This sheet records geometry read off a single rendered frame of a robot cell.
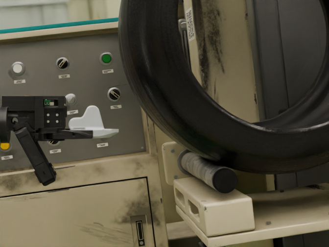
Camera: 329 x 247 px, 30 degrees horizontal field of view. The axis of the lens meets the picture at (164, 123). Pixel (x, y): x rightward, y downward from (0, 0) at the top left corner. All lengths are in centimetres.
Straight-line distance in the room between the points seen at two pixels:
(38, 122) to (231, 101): 52
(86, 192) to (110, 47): 40
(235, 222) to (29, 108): 42
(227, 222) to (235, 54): 50
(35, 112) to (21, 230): 63
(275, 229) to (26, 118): 49
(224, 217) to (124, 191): 63
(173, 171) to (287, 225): 37
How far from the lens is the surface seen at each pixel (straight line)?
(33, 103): 113
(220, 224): 109
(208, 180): 111
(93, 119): 113
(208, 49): 145
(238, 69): 146
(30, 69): 171
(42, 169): 113
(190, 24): 150
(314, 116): 139
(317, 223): 114
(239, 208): 109
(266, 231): 111
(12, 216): 169
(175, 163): 141
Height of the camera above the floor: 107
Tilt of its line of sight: 3 degrees down
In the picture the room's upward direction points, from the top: 7 degrees counter-clockwise
